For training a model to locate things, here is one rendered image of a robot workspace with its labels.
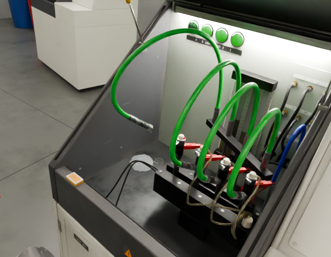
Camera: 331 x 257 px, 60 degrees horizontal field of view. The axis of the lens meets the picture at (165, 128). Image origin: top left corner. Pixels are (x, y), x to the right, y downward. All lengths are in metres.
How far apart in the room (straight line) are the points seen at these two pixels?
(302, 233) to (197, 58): 0.68
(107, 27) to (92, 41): 0.25
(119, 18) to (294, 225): 3.29
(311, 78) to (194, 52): 0.42
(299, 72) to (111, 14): 2.96
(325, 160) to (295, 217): 0.16
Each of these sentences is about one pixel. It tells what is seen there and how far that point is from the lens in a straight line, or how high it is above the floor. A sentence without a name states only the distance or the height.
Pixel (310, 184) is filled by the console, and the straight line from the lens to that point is 0.77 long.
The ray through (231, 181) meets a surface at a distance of 0.65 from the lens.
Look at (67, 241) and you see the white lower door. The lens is 1.25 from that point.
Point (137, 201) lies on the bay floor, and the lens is 1.07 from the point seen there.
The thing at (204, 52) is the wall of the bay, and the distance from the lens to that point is 1.10.
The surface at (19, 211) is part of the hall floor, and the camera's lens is 2.28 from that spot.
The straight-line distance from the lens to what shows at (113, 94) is 0.81.
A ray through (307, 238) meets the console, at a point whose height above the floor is 1.05.
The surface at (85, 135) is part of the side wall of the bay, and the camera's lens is 1.05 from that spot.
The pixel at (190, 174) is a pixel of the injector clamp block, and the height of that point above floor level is 0.98.
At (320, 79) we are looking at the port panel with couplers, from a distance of 0.95.
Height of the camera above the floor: 1.60
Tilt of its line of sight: 31 degrees down
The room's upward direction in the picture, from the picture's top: 7 degrees clockwise
